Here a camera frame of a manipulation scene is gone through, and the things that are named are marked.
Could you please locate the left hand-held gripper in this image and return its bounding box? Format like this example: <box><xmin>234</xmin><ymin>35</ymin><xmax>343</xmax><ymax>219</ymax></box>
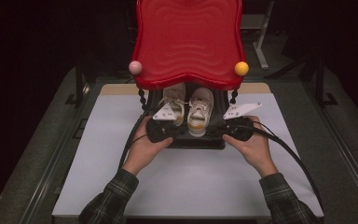
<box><xmin>145</xmin><ymin>104</ymin><xmax>186</xmax><ymax>145</ymax></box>

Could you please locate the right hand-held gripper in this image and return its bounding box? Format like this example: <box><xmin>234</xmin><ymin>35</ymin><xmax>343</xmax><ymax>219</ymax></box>
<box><xmin>210</xmin><ymin>102</ymin><xmax>264</xmax><ymax>143</ymax></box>

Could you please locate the white sneaker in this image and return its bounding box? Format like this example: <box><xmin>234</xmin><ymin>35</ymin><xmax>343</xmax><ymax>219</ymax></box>
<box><xmin>186</xmin><ymin>87</ymin><xmax>214</xmax><ymax>138</ymax></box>
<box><xmin>158</xmin><ymin>82</ymin><xmax>187</xmax><ymax>127</ymax></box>

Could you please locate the red and black shoe rack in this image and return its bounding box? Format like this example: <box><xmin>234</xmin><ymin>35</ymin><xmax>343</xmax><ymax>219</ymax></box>
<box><xmin>128</xmin><ymin>0</ymin><xmax>250</xmax><ymax>150</ymax></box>

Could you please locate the person's left hand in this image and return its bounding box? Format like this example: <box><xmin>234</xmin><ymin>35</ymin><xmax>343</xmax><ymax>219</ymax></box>
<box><xmin>122</xmin><ymin>116</ymin><xmax>175</xmax><ymax>177</ymax></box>

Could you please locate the person's right hand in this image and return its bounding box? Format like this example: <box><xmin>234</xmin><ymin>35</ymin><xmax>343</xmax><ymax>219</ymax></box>
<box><xmin>222</xmin><ymin>115</ymin><xmax>280</xmax><ymax>179</ymax></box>

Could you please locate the white metal stand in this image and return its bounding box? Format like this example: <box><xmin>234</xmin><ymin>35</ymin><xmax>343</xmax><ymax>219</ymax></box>
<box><xmin>241</xmin><ymin>0</ymin><xmax>276</xmax><ymax>70</ymax></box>

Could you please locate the black metal stand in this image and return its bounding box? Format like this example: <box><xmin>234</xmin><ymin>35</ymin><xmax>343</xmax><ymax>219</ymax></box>
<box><xmin>64</xmin><ymin>59</ymin><xmax>90</xmax><ymax>106</ymax></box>
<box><xmin>314</xmin><ymin>57</ymin><xmax>339</xmax><ymax>107</ymax></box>

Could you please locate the thin black cable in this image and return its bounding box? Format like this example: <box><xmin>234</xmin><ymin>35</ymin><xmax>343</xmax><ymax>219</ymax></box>
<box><xmin>125</xmin><ymin>133</ymin><xmax>148</xmax><ymax>150</ymax></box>
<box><xmin>254</xmin><ymin>120</ymin><xmax>282</xmax><ymax>142</ymax></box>

